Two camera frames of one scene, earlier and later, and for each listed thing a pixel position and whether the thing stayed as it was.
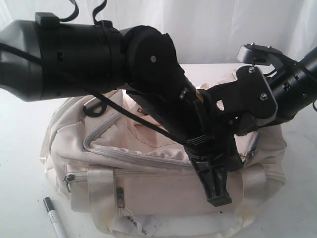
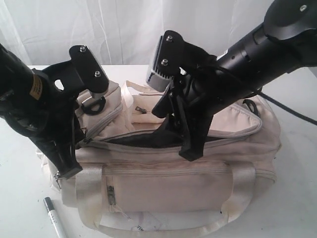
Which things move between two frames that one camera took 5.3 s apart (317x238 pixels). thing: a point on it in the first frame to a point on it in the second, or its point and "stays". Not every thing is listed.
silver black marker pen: [54, 217] stays
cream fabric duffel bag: [131, 176] stays
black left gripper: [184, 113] to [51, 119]
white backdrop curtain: [202, 32] stays
